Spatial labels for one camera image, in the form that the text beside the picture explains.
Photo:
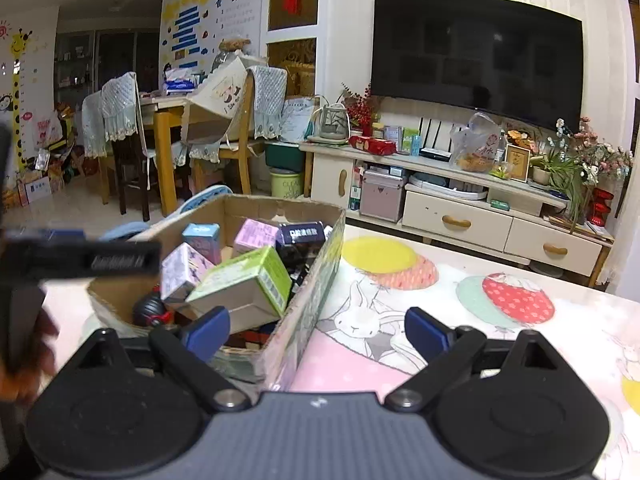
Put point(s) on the dark chair with cover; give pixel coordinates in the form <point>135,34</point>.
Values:
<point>112,123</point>

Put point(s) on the red vase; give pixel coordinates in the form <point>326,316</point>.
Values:
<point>599,206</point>

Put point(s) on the potted flower plant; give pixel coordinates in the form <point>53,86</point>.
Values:
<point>577,161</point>

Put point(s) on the silver purple printed box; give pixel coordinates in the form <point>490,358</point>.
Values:
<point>181,271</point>

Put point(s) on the pink storage case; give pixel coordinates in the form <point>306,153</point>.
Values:
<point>382,196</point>

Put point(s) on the person left hand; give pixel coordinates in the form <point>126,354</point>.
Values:
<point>22,385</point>

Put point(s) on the pink toy box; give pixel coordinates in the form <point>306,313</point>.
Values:
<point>254,235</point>

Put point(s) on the wooden chair with cover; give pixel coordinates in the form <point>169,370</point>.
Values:
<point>238,105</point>

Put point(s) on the framed picture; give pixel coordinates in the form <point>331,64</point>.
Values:
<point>517,159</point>

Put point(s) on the cardboard box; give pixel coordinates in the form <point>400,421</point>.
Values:
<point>273,367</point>

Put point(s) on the blue medicine box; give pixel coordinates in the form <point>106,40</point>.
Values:
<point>298,244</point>

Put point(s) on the red gift box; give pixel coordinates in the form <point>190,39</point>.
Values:
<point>373,146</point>

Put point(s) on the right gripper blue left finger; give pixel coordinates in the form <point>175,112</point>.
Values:
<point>206,335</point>

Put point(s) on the rubiks cube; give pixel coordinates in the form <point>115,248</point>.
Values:
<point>254,339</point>

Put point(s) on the black haired doll figure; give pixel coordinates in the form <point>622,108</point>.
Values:
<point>150,311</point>

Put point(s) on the red berry bouquet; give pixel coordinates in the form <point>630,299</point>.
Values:
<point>363,109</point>

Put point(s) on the green medicine box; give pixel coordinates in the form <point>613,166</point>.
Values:
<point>253,287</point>

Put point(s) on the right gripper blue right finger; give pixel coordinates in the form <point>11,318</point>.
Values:
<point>428,336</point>

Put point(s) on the black television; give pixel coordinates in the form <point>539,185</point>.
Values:
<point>502,57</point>

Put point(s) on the green trash bin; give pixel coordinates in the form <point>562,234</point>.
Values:
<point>286,183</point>

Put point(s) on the small pink blue box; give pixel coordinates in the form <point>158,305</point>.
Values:
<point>204,238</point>

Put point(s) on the white tv cabinet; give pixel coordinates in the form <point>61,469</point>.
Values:
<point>506,224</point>

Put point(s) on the plastic bag with snacks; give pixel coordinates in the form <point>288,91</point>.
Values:
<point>474,148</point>

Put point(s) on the wooden dining table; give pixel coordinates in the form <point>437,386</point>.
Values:
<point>162,113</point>

